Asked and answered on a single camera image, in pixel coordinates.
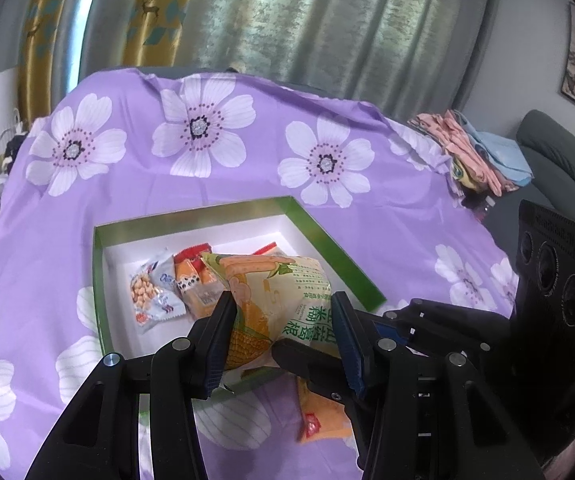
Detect grey sofa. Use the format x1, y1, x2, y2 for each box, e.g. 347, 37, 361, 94
482, 109, 575, 261

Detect purple floral cloth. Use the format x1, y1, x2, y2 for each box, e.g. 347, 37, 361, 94
0, 67, 521, 480

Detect pile of pink folded clothes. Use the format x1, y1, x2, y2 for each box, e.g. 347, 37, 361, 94
407, 109, 508, 196

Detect red orange snack packet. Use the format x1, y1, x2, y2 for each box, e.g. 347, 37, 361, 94
174, 242, 221, 318

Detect white red-edged snack packet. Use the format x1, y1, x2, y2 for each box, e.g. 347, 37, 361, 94
252, 242, 291, 258

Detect white peanut snack packet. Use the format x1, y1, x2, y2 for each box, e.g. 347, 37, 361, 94
128, 254, 188, 333

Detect yellow green corn snack packet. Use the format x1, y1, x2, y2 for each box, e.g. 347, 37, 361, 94
200, 252, 341, 371

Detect grey green curtain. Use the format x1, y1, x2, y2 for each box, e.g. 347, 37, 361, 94
82, 0, 508, 116

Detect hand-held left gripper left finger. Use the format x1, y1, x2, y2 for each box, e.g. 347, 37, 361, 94
25, 291, 238, 480

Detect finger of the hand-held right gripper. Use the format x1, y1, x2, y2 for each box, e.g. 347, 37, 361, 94
375, 299, 513, 356
272, 337, 381, 441

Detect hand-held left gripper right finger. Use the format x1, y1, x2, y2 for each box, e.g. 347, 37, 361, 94
330, 291, 543, 480

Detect blue folded cloth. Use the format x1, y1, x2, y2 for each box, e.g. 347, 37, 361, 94
467, 127, 535, 191

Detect yellow patterned curtain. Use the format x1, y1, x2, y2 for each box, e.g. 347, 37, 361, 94
18, 0, 76, 121
118, 0, 193, 68

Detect green cardboard box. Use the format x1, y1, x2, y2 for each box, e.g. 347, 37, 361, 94
92, 196, 387, 396

